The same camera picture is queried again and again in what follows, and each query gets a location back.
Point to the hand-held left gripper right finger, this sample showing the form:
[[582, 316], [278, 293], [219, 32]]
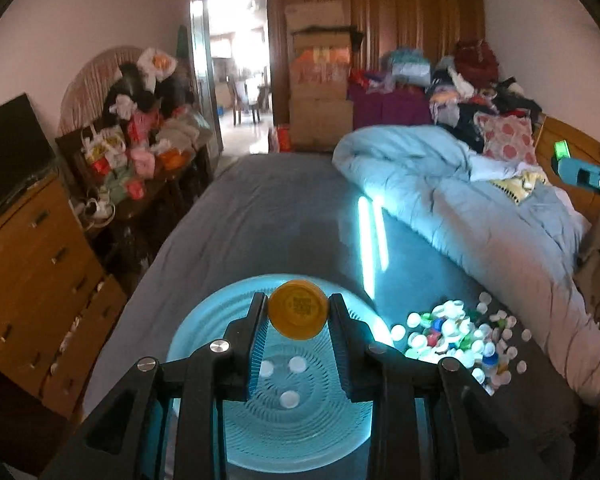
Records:
[[341, 355]]

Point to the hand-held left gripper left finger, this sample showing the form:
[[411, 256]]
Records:
[[257, 350]]

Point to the orange-yellow bottle cap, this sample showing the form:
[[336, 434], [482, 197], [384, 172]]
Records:
[[299, 310]]

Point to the light blue perforated basket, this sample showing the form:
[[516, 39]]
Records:
[[290, 430]]

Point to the pile of mixed bottle caps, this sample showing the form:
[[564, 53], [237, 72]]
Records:
[[450, 327]]

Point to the small white bottle cap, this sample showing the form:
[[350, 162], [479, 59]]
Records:
[[297, 364], [266, 368], [289, 399]]

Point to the wooden bed headboard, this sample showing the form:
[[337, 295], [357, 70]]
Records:
[[570, 135]]

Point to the yellow patterned cloth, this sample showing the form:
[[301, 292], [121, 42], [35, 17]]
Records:
[[520, 185]]

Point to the red floral pillow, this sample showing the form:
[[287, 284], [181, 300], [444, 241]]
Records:
[[507, 137]]

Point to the light blue quilt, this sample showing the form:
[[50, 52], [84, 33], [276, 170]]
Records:
[[480, 230]]

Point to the bed with grey sheet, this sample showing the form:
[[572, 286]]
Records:
[[280, 220]]

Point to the heap of mixed clothes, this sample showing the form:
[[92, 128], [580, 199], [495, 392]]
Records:
[[470, 90]]

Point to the dark wooden side table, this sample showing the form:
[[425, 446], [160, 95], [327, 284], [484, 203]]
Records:
[[150, 200]]

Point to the purple storage chest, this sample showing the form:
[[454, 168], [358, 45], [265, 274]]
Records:
[[390, 110]]

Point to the pale blue plastic bags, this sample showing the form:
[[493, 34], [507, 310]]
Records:
[[407, 67]]

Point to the red and white bag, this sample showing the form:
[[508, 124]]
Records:
[[281, 139]]

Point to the large brown cardboard box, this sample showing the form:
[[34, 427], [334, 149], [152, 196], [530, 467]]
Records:
[[320, 125]]

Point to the brown wooden wardrobe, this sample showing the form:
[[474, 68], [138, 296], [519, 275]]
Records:
[[410, 10]]

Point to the wooden chest of drawers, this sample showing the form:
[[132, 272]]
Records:
[[30, 270]]

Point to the heap of plastic bags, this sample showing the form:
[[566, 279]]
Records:
[[140, 135]]

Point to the wooden dining chair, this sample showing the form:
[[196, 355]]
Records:
[[245, 102]]

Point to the red printed cardboard box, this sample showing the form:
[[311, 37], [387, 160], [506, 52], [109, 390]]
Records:
[[320, 81]]

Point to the orange printed cardboard box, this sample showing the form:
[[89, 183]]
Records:
[[325, 55]]

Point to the open room door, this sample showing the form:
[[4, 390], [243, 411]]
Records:
[[197, 60]]

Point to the plain brown cardboard box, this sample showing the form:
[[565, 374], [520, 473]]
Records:
[[317, 16]]

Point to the pale wicker chair back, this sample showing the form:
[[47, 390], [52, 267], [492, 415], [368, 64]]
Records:
[[90, 90]]

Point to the black flat television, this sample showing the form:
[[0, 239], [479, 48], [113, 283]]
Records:
[[10, 155]]

